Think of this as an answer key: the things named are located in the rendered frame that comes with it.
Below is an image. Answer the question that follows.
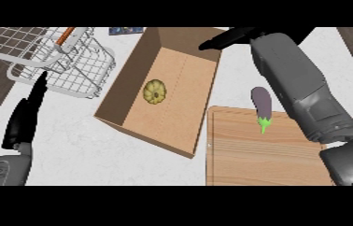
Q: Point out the purple eggplant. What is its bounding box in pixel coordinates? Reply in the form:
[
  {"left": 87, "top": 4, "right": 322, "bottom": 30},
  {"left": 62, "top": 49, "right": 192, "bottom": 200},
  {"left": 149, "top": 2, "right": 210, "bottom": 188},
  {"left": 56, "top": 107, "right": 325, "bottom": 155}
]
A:
[{"left": 249, "top": 86, "right": 275, "bottom": 134}]

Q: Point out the wooden cutting board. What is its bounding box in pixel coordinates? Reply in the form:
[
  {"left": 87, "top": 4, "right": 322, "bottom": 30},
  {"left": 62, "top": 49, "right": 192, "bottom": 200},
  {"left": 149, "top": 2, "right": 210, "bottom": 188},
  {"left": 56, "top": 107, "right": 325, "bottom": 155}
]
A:
[{"left": 204, "top": 105, "right": 337, "bottom": 187}]

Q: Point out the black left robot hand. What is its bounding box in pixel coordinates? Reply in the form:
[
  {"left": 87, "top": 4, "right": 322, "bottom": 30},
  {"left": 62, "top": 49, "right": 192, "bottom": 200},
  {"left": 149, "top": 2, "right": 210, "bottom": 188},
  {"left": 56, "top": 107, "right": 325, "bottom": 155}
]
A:
[{"left": 0, "top": 70, "right": 50, "bottom": 151}]

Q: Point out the dark blue flat object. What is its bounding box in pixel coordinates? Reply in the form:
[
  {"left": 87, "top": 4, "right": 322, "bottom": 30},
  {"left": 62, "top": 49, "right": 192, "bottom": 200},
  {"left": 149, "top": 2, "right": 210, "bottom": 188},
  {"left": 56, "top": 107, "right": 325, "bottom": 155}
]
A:
[{"left": 108, "top": 26, "right": 145, "bottom": 36}]

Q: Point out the orange carrot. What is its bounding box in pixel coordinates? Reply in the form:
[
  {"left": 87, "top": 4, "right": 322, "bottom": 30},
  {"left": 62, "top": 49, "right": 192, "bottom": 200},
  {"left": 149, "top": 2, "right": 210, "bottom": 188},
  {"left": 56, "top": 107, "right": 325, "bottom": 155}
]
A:
[{"left": 55, "top": 26, "right": 77, "bottom": 46}]

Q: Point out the brown cardboard box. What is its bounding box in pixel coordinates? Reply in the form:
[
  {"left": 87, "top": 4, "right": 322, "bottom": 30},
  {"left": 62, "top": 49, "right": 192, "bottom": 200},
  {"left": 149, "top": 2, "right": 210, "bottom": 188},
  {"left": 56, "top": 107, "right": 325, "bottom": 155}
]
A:
[{"left": 93, "top": 26, "right": 230, "bottom": 160}]

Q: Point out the white wire basket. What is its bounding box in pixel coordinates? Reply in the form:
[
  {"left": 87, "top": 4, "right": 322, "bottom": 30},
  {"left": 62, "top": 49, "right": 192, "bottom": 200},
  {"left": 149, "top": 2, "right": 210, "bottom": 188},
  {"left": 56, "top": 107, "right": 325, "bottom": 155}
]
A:
[{"left": 0, "top": 26, "right": 117, "bottom": 100}]

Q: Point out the dark brown wooden panel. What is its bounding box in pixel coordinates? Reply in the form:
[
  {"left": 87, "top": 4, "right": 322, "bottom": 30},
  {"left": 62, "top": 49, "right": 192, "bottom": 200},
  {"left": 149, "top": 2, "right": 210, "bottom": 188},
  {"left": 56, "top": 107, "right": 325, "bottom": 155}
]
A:
[{"left": 335, "top": 26, "right": 353, "bottom": 58}]

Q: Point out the yellow squash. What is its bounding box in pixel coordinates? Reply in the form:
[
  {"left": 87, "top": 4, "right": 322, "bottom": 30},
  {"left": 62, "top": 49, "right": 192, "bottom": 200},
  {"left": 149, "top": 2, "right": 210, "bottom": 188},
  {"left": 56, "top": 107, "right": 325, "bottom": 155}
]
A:
[{"left": 142, "top": 78, "right": 168, "bottom": 106}]

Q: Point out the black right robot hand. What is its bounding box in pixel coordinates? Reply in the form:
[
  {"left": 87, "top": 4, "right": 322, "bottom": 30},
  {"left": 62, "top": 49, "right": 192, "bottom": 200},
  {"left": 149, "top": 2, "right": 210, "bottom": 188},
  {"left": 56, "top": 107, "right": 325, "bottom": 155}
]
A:
[{"left": 198, "top": 26, "right": 317, "bottom": 51}]

